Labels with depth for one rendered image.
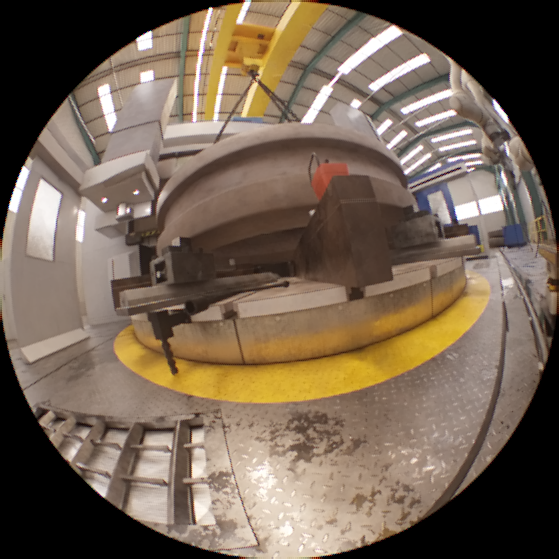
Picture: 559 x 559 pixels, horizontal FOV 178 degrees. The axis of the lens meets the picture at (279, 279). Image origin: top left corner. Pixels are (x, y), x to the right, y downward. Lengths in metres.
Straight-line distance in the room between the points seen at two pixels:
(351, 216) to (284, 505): 0.73
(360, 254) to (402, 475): 0.58
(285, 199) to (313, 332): 0.92
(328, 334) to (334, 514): 0.66
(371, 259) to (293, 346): 0.48
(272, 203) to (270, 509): 1.43
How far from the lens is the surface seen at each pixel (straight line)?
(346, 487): 0.41
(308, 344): 0.80
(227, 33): 11.33
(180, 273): 1.31
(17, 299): 2.56
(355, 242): 0.57
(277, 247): 5.81
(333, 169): 0.79
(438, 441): 0.49
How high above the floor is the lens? 0.39
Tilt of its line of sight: 1 degrees down
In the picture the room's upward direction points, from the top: 10 degrees counter-clockwise
